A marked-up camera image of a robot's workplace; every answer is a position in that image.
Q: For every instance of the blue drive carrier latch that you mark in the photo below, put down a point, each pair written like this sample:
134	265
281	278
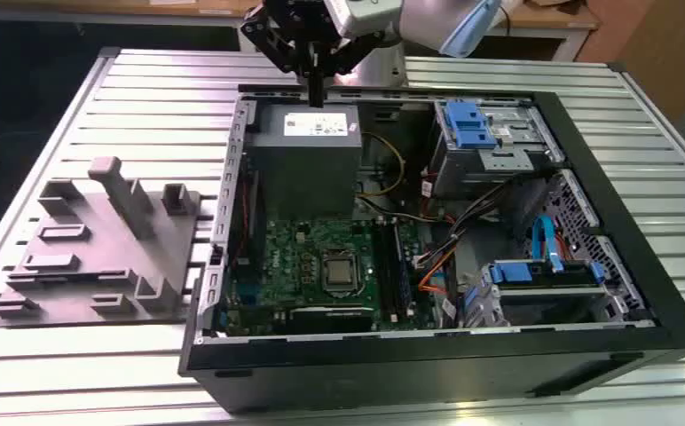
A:
470	133

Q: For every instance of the black graphics card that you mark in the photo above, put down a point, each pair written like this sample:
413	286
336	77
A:
330	317

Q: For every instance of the black open PC case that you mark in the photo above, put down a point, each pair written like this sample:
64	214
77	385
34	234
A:
437	368

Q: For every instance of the RAM slot white clips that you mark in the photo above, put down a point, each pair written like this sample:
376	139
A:
392	266

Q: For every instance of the wooden cabinet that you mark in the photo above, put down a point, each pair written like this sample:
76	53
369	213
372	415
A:
663	44

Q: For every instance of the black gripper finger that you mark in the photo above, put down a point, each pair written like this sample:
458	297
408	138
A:
269	44
354	55

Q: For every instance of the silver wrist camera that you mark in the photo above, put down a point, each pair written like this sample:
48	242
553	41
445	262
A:
352	18

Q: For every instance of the wooden desk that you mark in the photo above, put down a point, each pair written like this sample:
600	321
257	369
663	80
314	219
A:
82	5

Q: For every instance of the grey parts rack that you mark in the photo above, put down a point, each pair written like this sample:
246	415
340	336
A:
100	248

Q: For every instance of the metal drive cage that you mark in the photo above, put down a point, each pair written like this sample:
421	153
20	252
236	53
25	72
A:
478	173
619	306

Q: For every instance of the green motherboard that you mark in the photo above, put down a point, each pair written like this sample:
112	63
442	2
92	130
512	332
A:
284	266

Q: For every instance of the blue carrier hard disk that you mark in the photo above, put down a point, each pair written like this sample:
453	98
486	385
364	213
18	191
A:
512	271

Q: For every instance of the blue VGA port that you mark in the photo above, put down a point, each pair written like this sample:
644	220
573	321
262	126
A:
225	320

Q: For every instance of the grey power supply unit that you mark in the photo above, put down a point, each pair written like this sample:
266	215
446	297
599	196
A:
301	177

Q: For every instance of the pale blue teach pendant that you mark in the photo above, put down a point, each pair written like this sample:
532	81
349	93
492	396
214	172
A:
466	31

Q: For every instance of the white board connector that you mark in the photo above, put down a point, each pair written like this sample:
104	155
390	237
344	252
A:
422	261

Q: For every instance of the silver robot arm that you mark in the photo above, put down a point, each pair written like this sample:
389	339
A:
381	66

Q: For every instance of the black CPU socket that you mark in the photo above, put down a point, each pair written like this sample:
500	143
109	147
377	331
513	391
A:
341	251

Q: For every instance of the silver CPU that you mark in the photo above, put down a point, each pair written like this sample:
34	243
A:
341	271

